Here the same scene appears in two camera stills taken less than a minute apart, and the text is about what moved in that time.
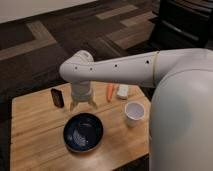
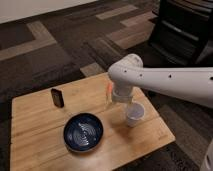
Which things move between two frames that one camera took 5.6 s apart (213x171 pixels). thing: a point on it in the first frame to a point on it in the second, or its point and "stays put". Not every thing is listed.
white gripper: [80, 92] to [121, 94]
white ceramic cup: [134, 111] stays put
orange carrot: [109, 92] stays put
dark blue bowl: [82, 132] stays put
